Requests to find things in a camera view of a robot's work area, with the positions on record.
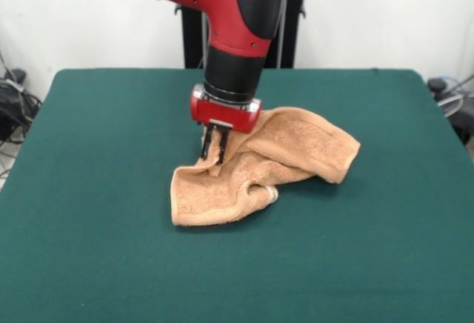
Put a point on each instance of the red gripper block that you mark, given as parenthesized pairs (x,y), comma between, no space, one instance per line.
(226,115)

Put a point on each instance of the tan terry towel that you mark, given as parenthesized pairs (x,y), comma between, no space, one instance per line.
(303,141)

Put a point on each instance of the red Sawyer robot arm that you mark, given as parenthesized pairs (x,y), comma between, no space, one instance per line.
(222,12)

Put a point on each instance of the dark green table cloth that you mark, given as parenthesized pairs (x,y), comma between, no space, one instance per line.
(111,226)

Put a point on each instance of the black floor equipment lump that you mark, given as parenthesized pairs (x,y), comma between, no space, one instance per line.
(463,115)
(11,108)

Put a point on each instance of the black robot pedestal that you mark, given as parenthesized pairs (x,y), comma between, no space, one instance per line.
(192,41)

